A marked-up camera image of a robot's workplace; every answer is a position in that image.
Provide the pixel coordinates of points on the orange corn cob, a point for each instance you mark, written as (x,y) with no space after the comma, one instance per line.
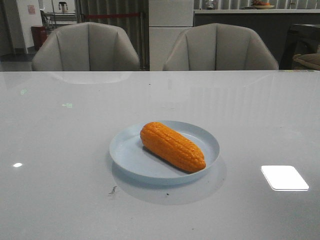
(173,147)

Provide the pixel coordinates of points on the light blue round plate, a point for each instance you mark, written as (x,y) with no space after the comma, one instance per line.
(128,153)

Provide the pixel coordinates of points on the right grey upholstered chair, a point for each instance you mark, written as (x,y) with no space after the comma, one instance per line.
(219,47)

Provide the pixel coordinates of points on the grey upholstered chair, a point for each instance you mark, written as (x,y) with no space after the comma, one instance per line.
(219,47)
(87,46)

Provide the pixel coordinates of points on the white cabinet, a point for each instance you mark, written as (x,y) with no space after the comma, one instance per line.
(166,20)

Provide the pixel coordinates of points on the left grey upholstered chair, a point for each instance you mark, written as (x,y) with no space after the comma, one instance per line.
(87,46)

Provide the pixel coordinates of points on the red barrier belt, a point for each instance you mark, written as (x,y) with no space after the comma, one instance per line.
(112,16)

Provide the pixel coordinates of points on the colourful sticker strip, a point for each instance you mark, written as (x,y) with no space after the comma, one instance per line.
(296,70)

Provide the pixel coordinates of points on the red trash bin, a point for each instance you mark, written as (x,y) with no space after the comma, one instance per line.
(39,35)

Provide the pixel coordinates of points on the grey counter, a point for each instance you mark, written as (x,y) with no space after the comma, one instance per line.
(272,25)

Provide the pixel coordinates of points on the fruit bowl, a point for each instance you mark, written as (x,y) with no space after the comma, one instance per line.
(261,5)

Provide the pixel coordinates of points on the dark side table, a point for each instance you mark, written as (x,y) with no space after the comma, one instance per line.
(301,39)

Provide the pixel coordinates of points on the beige cushion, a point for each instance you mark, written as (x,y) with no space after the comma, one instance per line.
(310,61)

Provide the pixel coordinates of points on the metal barrier post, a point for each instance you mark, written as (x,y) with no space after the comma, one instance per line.
(143,44)

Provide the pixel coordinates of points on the pink wall sign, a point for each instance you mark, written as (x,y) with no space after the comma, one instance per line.
(31,9)

